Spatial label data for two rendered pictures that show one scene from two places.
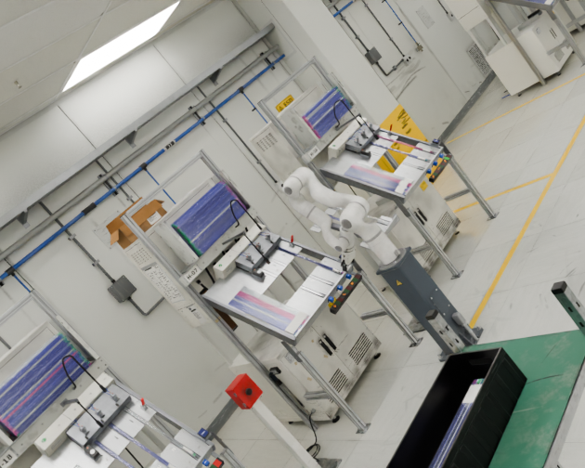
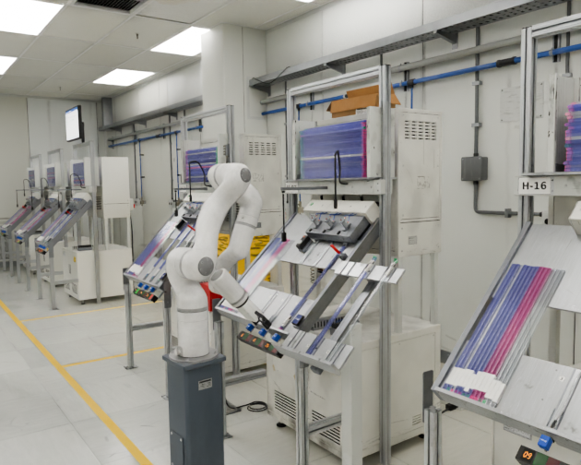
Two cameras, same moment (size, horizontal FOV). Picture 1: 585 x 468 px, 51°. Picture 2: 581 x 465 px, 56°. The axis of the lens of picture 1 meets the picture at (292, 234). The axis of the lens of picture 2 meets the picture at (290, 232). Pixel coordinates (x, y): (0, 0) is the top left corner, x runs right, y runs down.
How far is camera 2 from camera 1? 462 cm
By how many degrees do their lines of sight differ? 90
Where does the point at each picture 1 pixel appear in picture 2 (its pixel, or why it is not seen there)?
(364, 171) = (524, 295)
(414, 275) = (172, 391)
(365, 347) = (330, 435)
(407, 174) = (527, 387)
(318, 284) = (275, 307)
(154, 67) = not seen: outside the picture
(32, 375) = (200, 158)
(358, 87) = not seen: outside the picture
